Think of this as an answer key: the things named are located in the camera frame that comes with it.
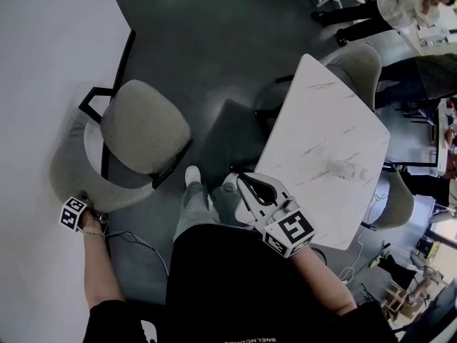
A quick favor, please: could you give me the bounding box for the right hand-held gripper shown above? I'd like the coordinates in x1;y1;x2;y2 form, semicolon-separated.
236;172;317;259

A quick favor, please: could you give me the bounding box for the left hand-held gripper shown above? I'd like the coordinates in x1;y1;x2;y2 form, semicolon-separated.
59;190;108;232

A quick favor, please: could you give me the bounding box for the person's left forearm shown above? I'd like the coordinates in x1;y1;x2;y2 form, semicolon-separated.
78;211;128;310

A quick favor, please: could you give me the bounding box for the person's right forearm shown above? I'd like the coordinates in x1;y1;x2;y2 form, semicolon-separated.
291;243;358;317

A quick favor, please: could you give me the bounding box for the white marble square table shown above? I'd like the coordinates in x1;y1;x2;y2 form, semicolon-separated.
254;53;391;252

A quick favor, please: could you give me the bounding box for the person's right white shoe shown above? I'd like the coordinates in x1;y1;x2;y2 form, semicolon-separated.
221;172;241;189

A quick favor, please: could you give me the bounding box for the person's white shoe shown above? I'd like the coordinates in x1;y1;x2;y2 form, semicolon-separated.
221;172;241;189
184;165;202;189

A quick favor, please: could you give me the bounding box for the person's right leg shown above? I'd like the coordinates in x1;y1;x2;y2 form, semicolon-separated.
210;181;251;230

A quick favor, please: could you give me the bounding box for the person's leg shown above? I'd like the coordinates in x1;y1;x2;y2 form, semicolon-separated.
210;181;251;230
173;181;217;242

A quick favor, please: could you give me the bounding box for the person's left leg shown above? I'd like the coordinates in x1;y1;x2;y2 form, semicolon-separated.
173;181;217;242

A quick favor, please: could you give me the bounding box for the person's left white shoe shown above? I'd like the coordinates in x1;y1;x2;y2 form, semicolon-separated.
184;165;202;189

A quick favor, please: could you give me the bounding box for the clear plastic bottle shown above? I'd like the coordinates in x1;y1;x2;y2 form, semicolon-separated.
326;158;369;182

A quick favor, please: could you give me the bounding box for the person's black shirt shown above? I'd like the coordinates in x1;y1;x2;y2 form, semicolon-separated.
82;223;397;343

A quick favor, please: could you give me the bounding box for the white desk with black legs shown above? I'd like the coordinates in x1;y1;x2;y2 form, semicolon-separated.
383;98;453;177

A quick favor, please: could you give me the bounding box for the black cable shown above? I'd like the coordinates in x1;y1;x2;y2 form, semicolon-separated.
309;247;328;266
105;229;169;280

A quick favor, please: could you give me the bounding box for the white power cable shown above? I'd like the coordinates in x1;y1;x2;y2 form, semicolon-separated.
338;190;389;282

